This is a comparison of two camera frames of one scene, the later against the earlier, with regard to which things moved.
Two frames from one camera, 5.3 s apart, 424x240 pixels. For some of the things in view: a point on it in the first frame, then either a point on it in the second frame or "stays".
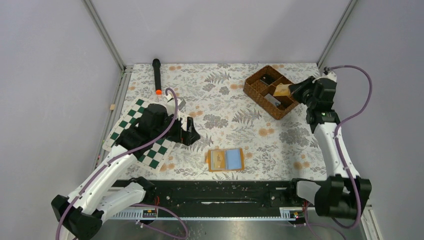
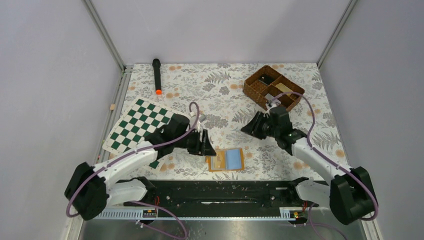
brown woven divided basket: x=261 y=86 stays
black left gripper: x=188 y=137 to x=202 y=147
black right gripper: x=296 y=89 to x=253 y=127
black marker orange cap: x=156 y=63 stays
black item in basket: x=267 y=78 stays
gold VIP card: x=218 y=160 stays
